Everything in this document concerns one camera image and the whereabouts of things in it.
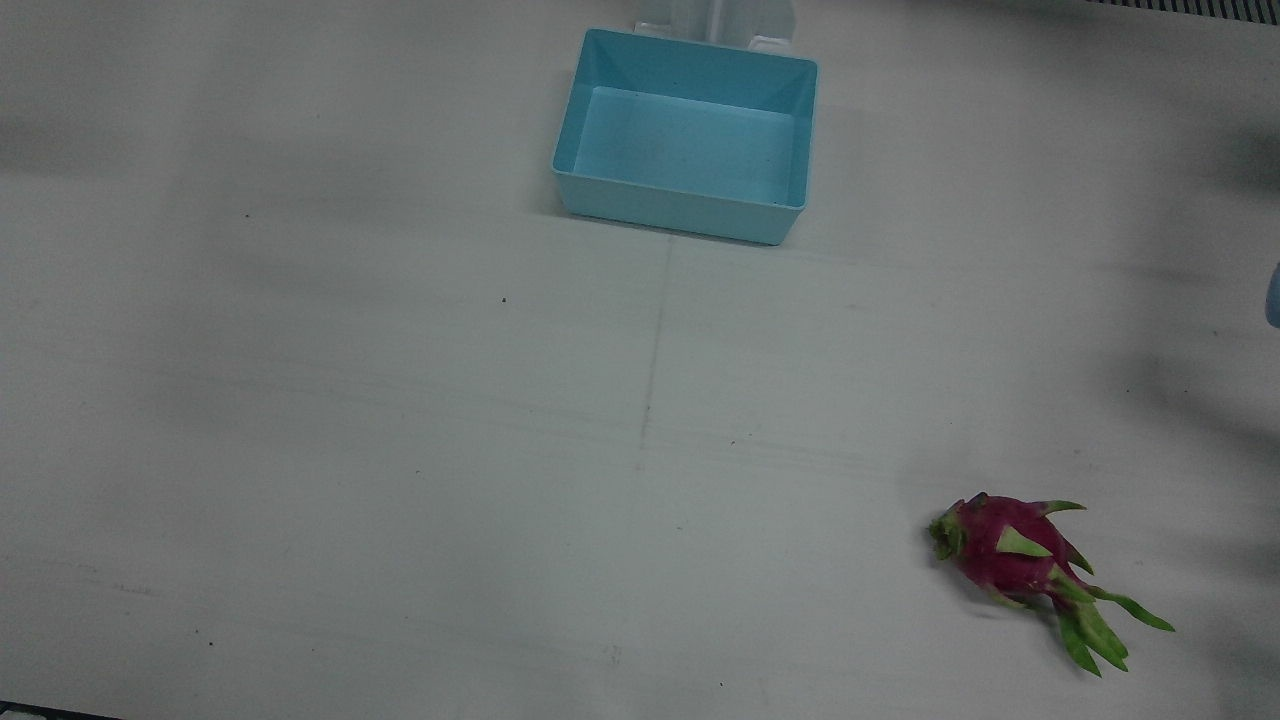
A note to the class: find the light blue plastic bin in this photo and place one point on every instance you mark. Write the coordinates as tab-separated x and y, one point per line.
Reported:
690	150

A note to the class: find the left UR5e robot arm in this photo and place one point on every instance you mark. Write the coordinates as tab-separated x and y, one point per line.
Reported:
1274	298

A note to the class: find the ribbed metal grille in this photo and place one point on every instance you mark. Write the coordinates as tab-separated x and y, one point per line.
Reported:
1200	8

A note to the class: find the white camera stand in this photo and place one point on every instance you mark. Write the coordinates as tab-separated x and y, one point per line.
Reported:
715	18

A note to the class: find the pink dragon fruit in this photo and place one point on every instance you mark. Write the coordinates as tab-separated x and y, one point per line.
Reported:
1000	555

